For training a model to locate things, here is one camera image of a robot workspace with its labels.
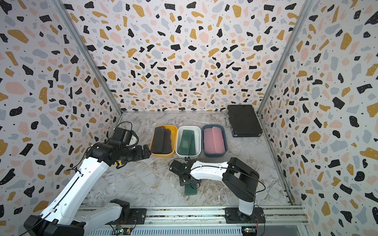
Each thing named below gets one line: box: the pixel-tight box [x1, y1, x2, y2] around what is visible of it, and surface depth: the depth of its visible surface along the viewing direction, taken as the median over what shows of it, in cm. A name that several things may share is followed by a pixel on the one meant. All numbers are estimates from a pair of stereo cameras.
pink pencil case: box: [203, 126, 226, 154], surface depth 102 cm
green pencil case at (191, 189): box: [184, 182, 198, 196], surface depth 83 cm
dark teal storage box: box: [201, 123, 228, 158], surface depth 102 cm
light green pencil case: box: [177, 129, 196, 156], surface depth 100 cm
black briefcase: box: [224, 104, 263, 138], surface depth 115 cm
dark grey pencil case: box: [151, 125, 172, 154], surface depth 100 cm
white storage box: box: [175, 125, 202, 160], surface depth 105 cm
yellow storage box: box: [163, 124, 178, 158], surface depth 105 cm
